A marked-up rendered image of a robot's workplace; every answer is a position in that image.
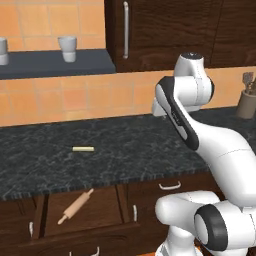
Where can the beige utensil pot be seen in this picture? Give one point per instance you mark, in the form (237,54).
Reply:
(246,105)

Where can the white cup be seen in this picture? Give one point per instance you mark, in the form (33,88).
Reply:
(2,51)
(68,46)

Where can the brown wooden spatula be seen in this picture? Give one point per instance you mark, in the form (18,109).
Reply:
(247,80)

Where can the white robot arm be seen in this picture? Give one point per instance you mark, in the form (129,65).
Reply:
(230,156)

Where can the dark wood drawer front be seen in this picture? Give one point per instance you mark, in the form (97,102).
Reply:
(193,186)

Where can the brown wooden spoon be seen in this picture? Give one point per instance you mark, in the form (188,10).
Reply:
(253,86)

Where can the dark wood wall cupboard door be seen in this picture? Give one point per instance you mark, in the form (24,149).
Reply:
(236,30)
(160,30)

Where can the open dark wood drawer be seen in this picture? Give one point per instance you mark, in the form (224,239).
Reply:
(83,213)

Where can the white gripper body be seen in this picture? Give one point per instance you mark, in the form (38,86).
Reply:
(158,110)

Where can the small pale stick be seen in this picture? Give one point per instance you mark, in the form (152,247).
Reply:
(83,149)

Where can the dark blue wall shelf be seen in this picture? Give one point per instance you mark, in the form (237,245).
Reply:
(50,63)

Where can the wooden rolling pin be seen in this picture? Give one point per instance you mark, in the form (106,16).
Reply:
(75,206)

